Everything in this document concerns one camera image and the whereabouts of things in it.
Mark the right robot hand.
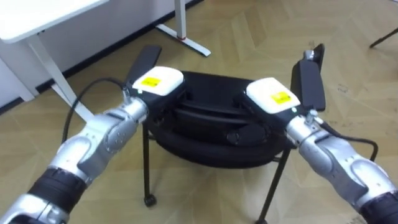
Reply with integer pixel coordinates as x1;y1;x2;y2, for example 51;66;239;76
233;77;302;129

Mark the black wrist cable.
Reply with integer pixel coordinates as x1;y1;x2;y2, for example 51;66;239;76
61;77;131;144
306;109;379;162

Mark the black chair leg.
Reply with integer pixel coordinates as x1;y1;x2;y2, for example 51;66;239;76
369;27;398;49

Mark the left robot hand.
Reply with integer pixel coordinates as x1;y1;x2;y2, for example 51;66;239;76
131;65;187;116

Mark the white desk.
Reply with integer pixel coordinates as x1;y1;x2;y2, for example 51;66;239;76
0;0;212;123

